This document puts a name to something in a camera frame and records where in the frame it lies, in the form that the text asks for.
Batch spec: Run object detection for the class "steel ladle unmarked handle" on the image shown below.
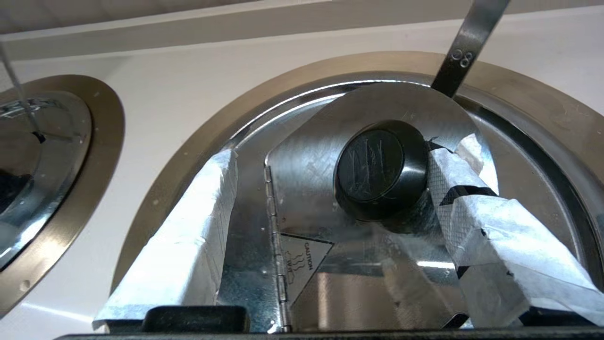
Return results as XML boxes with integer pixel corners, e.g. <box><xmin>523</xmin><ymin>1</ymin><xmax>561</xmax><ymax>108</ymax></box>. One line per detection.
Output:
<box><xmin>0</xmin><ymin>42</ymin><xmax>45</xmax><ymax>142</ymax></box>

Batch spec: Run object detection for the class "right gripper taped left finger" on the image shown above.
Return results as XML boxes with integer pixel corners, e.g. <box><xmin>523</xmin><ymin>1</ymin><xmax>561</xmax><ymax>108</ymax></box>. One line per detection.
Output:
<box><xmin>93</xmin><ymin>149</ymin><xmax>239</xmax><ymax>331</ymax></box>

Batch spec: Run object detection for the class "steel ladle handle marked 08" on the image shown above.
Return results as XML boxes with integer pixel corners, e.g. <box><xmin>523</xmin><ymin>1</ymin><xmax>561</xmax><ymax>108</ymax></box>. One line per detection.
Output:
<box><xmin>430</xmin><ymin>0</ymin><xmax>511</xmax><ymax>99</ymax></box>

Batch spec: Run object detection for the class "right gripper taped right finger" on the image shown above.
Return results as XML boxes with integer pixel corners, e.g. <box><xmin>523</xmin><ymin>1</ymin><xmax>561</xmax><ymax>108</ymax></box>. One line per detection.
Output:
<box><xmin>427</xmin><ymin>134</ymin><xmax>604</xmax><ymax>329</ymax></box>

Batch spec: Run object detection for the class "hinged steel lid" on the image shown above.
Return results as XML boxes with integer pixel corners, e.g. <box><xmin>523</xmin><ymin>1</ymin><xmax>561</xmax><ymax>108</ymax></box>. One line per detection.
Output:
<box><xmin>215</xmin><ymin>71</ymin><xmax>604</xmax><ymax>331</ymax></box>

